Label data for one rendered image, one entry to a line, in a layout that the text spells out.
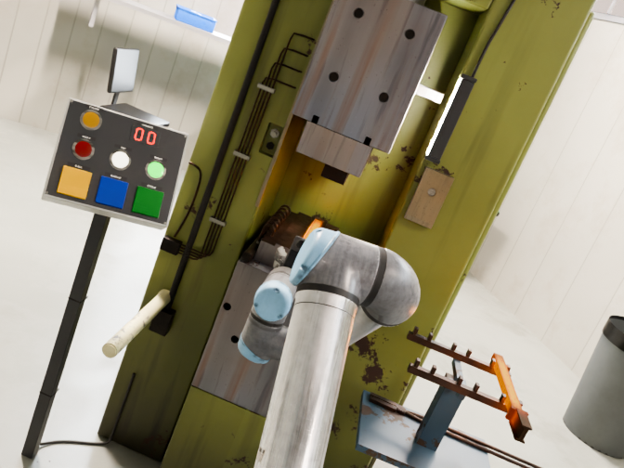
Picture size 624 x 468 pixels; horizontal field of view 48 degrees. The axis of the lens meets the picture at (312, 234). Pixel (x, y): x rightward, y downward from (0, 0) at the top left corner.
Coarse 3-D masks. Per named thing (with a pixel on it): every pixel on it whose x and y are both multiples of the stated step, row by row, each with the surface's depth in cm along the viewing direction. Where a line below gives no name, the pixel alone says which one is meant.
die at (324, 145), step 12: (312, 132) 199; (324, 132) 198; (300, 144) 200; (312, 144) 200; (324, 144) 199; (336, 144) 198; (348, 144) 198; (360, 144) 197; (312, 156) 200; (324, 156) 200; (336, 156) 199; (348, 156) 199; (360, 156) 198; (348, 168) 200; (360, 168) 199
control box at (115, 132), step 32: (64, 128) 188; (96, 128) 191; (128, 128) 195; (160, 128) 198; (64, 160) 187; (96, 160) 190; (128, 160) 194; (160, 160) 197; (96, 192) 189; (128, 192) 193; (160, 224) 196
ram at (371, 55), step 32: (352, 0) 188; (384, 0) 187; (352, 32) 190; (384, 32) 189; (416, 32) 188; (320, 64) 194; (352, 64) 192; (384, 64) 191; (416, 64) 190; (320, 96) 196; (352, 96) 194; (384, 96) 193; (352, 128) 197; (384, 128) 195
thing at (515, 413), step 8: (496, 360) 201; (496, 368) 199; (504, 368) 198; (504, 376) 192; (504, 384) 187; (512, 384) 189; (504, 392) 185; (512, 392) 184; (512, 400) 179; (512, 408) 174; (520, 408) 177; (512, 416) 174; (520, 416) 170; (512, 424) 173; (520, 424) 169; (528, 424) 167; (512, 432) 170; (520, 432) 167; (520, 440) 167
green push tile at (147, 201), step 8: (136, 192) 193; (144, 192) 194; (152, 192) 195; (160, 192) 196; (136, 200) 193; (144, 200) 194; (152, 200) 195; (160, 200) 195; (136, 208) 193; (144, 208) 193; (152, 208) 194; (160, 208) 195; (152, 216) 194
